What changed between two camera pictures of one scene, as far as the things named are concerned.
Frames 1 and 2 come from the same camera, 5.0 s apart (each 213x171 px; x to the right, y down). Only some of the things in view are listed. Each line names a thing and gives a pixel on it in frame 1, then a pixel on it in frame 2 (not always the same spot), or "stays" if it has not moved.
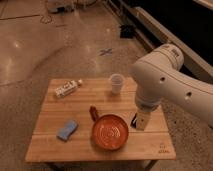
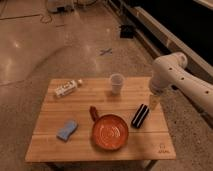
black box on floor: (127, 32) stays
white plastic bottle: (68, 87) stays
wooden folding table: (89, 120) stays
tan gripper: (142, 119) → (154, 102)
